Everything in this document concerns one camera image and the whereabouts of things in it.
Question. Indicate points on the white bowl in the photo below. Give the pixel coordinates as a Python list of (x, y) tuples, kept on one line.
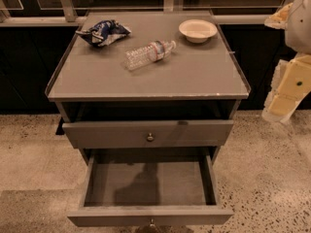
[(198, 31)]

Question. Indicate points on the grey drawer cabinet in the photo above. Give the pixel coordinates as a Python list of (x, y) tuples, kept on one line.
[(194, 82)]

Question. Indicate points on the metal drawer knob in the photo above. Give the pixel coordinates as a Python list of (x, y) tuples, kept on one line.
[(152, 226), (150, 137)]

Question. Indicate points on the grey open middle drawer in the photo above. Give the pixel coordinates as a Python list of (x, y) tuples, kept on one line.
[(123, 190)]

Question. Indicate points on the metal middle drawer knob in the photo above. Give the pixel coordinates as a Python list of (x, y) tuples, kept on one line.
[(152, 226)]

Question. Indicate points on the metal top drawer knob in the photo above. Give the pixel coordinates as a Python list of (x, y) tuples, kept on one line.
[(150, 137)]

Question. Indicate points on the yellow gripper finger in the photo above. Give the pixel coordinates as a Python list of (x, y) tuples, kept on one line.
[(291, 83), (280, 19)]

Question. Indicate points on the clear plastic water bottle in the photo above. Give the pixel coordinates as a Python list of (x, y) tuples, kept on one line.
[(153, 52)]

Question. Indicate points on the grey top drawer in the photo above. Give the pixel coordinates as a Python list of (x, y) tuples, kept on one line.
[(133, 134)]

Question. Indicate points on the metal railing frame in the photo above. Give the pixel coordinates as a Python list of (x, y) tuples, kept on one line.
[(74, 12)]

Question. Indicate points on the blue crumpled chip bag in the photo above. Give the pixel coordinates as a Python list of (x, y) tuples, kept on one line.
[(104, 33)]

